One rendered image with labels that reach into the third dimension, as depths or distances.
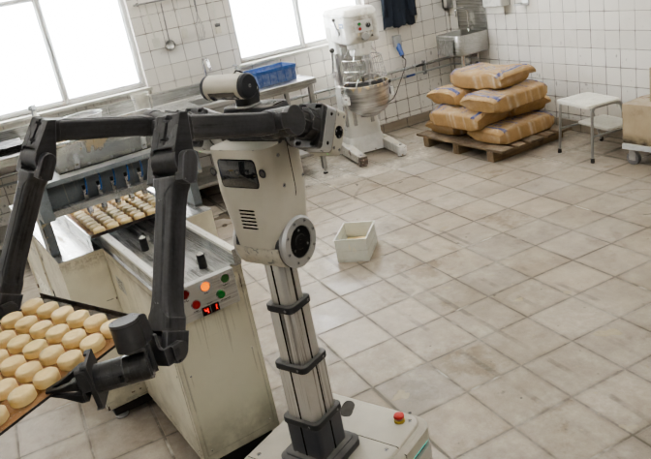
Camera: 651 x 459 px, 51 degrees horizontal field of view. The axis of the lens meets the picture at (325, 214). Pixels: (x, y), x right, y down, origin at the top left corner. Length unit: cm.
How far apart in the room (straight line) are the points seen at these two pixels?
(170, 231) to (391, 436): 135
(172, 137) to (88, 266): 176
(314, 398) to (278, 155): 82
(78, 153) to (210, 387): 113
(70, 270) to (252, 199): 134
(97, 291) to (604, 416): 215
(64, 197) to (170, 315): 179
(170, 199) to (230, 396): 148
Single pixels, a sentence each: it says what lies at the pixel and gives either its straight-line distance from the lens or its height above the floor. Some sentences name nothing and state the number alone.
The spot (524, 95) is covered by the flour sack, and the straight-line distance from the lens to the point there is 611.
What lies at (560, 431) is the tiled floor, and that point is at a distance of 290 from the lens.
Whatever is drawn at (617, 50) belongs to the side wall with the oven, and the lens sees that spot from 617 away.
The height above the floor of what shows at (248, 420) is 18.
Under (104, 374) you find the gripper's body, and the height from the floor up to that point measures 118.
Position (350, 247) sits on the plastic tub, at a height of 10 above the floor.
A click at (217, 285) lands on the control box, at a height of 80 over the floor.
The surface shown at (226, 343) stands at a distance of 269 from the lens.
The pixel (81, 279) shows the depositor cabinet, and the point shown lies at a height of 74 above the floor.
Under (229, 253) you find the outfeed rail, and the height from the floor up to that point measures 88.
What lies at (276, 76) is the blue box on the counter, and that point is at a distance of 624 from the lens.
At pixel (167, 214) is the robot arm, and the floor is 140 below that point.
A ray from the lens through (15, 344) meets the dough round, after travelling 164.
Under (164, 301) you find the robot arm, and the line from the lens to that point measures 141.
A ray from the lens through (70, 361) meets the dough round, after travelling 148.
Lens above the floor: 182
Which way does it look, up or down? 20 degrees down
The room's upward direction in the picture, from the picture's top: 11 degrees counter-clockwise
